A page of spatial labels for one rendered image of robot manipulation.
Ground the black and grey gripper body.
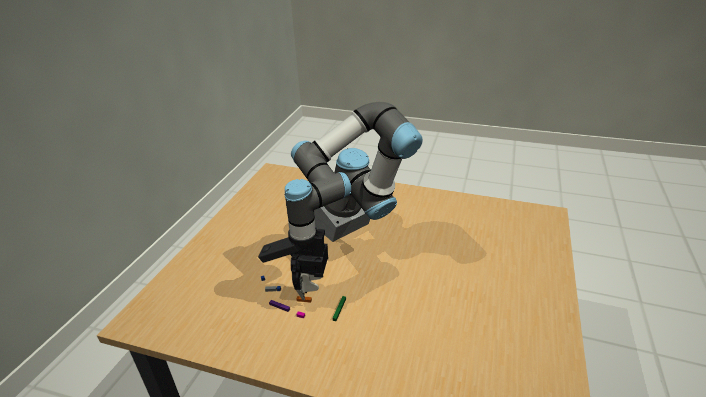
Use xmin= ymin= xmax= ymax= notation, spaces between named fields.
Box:
xmin=288 ymin=227 xmax=328 ymax=278

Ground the green rod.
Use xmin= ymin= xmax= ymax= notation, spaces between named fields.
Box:
xmin=333 ymin=296 xmax=346 ymax=321

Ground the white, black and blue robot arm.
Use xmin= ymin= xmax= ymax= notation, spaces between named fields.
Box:
xmin=258 ymin=102 xmax=422 ymax=263

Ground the purple rod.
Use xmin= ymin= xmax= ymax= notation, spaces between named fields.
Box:
xmin=269 ymin=300 xmax=290 ymax=312

